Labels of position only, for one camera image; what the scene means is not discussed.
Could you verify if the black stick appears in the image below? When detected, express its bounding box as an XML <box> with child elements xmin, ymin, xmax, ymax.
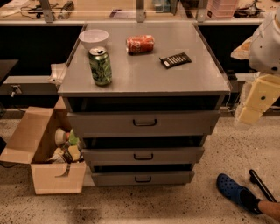
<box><xmin>248</xmin><ymin>169</ymin><xmax>277</xmax><ymax>202</ymax></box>

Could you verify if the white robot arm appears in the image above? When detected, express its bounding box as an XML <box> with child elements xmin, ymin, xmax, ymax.
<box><xmin>231</xmin><ymin>8</ymin><xmax>280</xmax><ymax>129</ymax></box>

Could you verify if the grey top drawer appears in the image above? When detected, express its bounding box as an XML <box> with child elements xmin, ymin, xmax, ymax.
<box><xmin>67</xmin><ymin>110</ymin><xmax>220</xmax><ymax>138</ymax></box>

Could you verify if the grey bottom drawer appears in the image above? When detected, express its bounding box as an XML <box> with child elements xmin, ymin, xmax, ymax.
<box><xmin>92</xmin><ymin>171</ymin><xmax>194</xmax><ymax>186</ymax></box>

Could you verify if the cardboard box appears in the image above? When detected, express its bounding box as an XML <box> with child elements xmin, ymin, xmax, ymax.
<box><xmin>0</xmin><ymin>99</ymin><xmax>86</xmax><ymax>194</ymax></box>

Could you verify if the person's leg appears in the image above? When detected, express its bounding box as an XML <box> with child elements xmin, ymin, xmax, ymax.
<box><xmin>239</xmin><ymin>189</ymin><xmax>280</xmax><ymax>221</ymax></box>

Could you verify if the white bowl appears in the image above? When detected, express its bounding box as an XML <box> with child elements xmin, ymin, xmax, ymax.
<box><xmin>79</xmin><ymin>29</ymin><xmax>109</xmax><ymax>50</ymax></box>

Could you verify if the pink plastic container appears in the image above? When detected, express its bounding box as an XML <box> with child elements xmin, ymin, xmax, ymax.
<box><xmin>206</xmin><ymin>0</ymin><xmax>238</xmax><ymax>19</ymax></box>

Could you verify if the grey drawer cabinet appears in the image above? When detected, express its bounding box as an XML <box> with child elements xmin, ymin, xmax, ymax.
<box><xmin>59</xmin><ymin>22</ymin><xmax>230</xmax><ymax>185</ymax></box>

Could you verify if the blue clog shoe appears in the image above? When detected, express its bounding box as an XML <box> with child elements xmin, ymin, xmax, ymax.
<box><xmin>216</xmin><ymin>173</ymin><xmax>252</xmax><ymax>210</ymax></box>

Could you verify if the red soda can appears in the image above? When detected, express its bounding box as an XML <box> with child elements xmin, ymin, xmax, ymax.
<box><xmin>126</xmin><ymin>35</ymin><xmax>155</xmax><ymax>54</ymax></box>

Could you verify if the white cup in box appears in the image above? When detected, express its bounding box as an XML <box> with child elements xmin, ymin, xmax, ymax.
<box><xmin>54</xmin><ymin>128</ymin><xmax>69</xmax><ymax>146</ymax></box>

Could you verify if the dark snack bar packet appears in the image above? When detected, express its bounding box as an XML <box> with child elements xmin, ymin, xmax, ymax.
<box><xmin>159</xmin><ymin>52</ymin><xmax>192</xmax><ymax>69</ymax></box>

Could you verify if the grey drawer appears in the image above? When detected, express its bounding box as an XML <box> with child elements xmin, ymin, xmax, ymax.
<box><xmin>82</xmin><ymin>147</ymin><xmax>204</xmax><ymax>166</ymax></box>
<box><xmin>92</xmin><ymin>171</ymin><xmax>194</xmax><ymax>186</ymax></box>
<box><xmin>67</xmin><ymin>110</ymin><xmax>220</xmax><ymax>138</ymax></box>

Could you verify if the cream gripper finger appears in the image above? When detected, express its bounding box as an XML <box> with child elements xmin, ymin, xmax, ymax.
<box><xmin>236</xmin><ymin>107</ymin><xmax>263</xmax><ymax>125</ymax></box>

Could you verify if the green item in box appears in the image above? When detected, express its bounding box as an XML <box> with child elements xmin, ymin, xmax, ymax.
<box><xmin>68</xmin><ymin>130</ymin><xmax>80</xmax><ymax>145</ymax></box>

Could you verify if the green soda can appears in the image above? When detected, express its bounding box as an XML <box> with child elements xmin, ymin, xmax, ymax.
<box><xmin>88</xmin><ymin>46</ymin><xmax>112</xmax><ymax>86</ymax></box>

